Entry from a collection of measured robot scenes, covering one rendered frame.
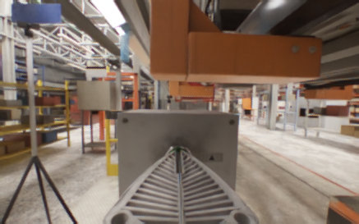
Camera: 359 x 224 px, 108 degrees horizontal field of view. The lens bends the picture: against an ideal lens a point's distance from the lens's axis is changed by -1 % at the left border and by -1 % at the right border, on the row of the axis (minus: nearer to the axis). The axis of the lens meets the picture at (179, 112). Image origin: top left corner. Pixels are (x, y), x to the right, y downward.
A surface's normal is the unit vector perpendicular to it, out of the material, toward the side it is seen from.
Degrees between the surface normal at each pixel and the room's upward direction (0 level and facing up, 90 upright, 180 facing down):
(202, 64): 90
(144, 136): 90
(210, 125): 90
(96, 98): 90
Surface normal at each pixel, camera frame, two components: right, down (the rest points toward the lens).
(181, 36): 0.03, 0.07
